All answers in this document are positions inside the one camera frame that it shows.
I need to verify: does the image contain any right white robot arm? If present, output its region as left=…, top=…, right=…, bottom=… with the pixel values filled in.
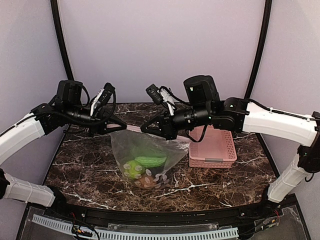
left=140, top=75, right=320, bottom=203

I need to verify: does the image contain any pink plastic basket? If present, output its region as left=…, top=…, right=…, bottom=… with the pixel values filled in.
left=189, top=126, right=237, bottom=169

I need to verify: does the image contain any left black frame post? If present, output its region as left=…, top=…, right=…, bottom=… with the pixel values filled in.
left=50, top=0, right=75, bottom=81

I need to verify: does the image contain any green toy bitter gourd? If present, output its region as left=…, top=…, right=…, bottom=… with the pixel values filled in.
left=134, top=156, right=167, bottom=168

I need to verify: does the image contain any black frame post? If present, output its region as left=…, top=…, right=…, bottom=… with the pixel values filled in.
left=244, top=0, right=273, bottom=99
left=50, top=0, right=75, bottom=81

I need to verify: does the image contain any clear dotted zip bag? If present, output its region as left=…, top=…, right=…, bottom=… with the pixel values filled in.
left=110, top=125, right=191, bottom=190

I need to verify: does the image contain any black front table rail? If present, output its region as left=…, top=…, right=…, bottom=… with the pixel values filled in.
left=42, top=199, right=298, bottom=230

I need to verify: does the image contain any purple toy eggplant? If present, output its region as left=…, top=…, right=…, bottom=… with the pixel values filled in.
left=145, top=165, right=164, bottom=179

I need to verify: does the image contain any white slotted cable duct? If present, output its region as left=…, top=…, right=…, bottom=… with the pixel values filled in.
left=32, top=214, right=240, bottom=240

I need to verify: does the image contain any brown toy potato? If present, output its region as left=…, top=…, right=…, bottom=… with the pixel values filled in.
left=134, top=176, right=156, bottom=189

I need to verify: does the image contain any right black frame post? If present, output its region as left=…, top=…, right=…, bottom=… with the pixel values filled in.
left=244, top=0, right=273, bottom=99

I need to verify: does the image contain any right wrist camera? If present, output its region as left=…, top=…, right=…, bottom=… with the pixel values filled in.
left=145, top=84, right=177, bottom=116

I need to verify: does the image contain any green toy guava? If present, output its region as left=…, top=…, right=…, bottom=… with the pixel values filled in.
left=123, top=160, right=145, bottom=179

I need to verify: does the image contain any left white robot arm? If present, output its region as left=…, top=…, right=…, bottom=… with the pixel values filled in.
left=0, top=80, right=127, bottom=208

